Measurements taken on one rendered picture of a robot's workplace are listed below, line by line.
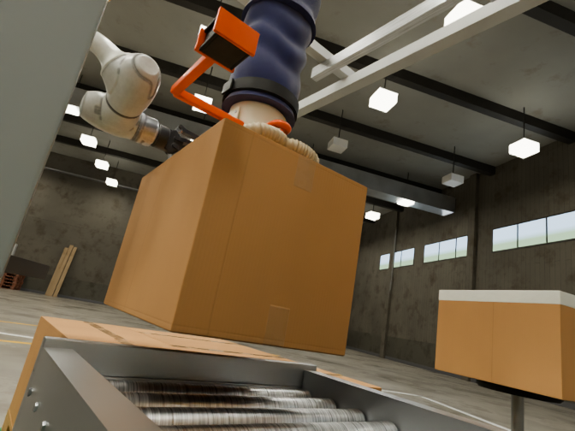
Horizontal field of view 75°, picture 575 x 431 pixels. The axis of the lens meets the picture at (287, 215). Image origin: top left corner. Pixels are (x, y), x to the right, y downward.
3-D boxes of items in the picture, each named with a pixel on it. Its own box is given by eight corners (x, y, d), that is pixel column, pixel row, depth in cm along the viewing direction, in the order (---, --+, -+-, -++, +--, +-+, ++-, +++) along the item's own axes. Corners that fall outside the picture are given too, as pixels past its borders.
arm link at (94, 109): (126, 148, 115) (143, 126, 106) (70, 126, 106) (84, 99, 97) (132, 121, 120) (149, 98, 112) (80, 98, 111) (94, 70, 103)
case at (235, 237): (345, 357, 82) (368, 187, 93) (169, 332, 61) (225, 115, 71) (224, 323, 131) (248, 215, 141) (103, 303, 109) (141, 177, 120)
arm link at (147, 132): (127, 143, 117) (145, 150, 120) (136, 135, 110) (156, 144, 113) (135, 117, 119) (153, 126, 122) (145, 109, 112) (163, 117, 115)
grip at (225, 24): (254, 56, 69) (260, 33, 71) (214, 28, 64) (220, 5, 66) (232, 73, 76) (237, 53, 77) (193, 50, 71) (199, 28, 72)
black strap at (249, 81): (312, 117, 109) (314, 105, 110) (246, 76, 96) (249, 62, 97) (267, 138, 127) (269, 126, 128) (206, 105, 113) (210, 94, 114)
